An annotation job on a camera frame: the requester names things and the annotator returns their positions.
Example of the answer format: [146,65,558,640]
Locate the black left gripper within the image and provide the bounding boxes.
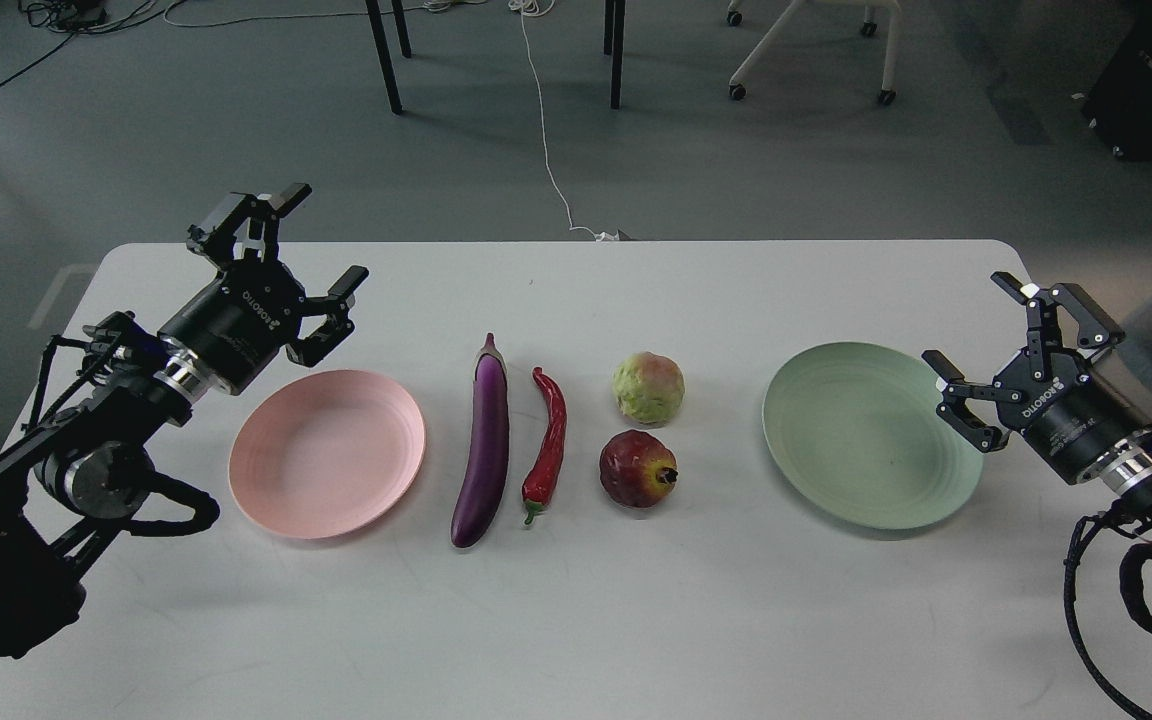
[157,183,370,395]

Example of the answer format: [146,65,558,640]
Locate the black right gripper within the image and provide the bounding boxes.
[922,272,1152,486]

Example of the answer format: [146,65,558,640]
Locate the purple eggplant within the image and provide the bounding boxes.
[450,332,509,550]

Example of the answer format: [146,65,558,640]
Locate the red chili pepper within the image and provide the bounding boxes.
[521,366,568,526]

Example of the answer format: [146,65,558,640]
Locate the green pink guava fruit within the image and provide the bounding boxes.
[611,351,685,425]

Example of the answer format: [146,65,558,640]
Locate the red pomegranate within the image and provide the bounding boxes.
[599,429,679,509]

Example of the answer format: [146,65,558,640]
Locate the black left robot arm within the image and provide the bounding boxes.
[0,183,369,659]

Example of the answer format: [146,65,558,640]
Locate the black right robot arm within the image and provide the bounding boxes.
[922,272,1152,719]

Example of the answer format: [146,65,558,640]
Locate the green plate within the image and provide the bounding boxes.
[761,342,983,530]

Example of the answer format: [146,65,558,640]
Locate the pink plate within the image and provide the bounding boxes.
[228,369,429,541]

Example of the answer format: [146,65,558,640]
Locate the black table legs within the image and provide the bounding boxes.
[365,0,627,115]

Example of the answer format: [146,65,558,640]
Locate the white rolling chair base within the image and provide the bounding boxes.
[725,0,903,107]

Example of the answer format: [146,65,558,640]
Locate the black floor cables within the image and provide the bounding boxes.
[0,0,182,118]

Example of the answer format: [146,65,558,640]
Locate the white cable on floor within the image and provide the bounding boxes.
[424,0,632,243]

